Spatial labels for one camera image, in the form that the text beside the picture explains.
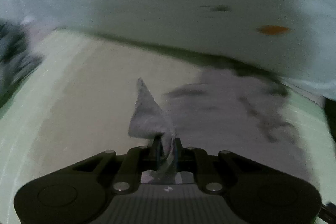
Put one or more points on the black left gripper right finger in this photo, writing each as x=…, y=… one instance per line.
x=188, y=161

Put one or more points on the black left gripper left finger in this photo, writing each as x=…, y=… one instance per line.
x=143, y=162

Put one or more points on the light purple grey garment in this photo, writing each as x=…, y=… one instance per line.
x=223, y=111

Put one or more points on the dark striped cloth pile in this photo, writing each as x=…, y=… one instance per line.
x=17, y=60

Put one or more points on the white carrot-print storage bag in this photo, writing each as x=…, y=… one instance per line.
x=293, y=38

